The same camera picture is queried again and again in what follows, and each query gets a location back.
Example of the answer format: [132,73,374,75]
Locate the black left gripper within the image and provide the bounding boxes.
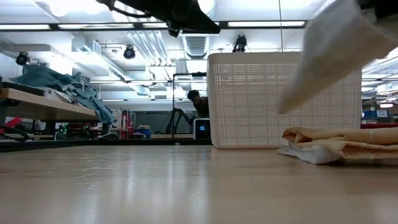
[119,0,222,38]

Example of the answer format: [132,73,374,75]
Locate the cream towel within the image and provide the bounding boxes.
[276,0,398,114]

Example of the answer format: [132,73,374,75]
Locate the yellow checked towel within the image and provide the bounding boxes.
[282,126,398,166]

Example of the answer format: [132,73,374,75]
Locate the white towel with red stripes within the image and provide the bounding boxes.
[277,143,342,166]

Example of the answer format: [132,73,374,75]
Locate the black ceiling spotlight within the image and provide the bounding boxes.
[15,50,30,67]
[123,44,137,60]

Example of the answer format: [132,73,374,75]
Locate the long ceiling light fixture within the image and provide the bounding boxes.
[0,19,308,32]

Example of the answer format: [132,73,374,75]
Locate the person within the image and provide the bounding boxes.
[187,90,210,119]

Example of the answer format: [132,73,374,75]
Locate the blue bin with white label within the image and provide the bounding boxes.
[363,107,389,118]

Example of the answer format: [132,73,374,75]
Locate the white perforated plastic basket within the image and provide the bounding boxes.
[207,51,363,150]

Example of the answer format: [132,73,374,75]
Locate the red storage bin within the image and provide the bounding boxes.
[360,122,398,129]

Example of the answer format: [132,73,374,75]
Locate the red upright equipment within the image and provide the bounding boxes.
[119,108,136,139]

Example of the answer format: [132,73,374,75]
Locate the blue crate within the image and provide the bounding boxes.
[136,125,152,139]

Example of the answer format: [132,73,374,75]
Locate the pile of blue clothes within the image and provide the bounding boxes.
[9,63,118,125]

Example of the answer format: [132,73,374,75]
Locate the white box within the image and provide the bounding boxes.
[36,86,73,105]

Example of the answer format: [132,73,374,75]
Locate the black looped gripper cable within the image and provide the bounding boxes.
[96,0,153,19]

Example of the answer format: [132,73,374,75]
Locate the black metal frame stand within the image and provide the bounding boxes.
[172,71,208,134]

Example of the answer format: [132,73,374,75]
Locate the black hanging camera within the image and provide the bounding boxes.
[232,34,249,54]

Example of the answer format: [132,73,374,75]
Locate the wooden workbench with steel frame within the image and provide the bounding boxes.
[0,87,100,138]

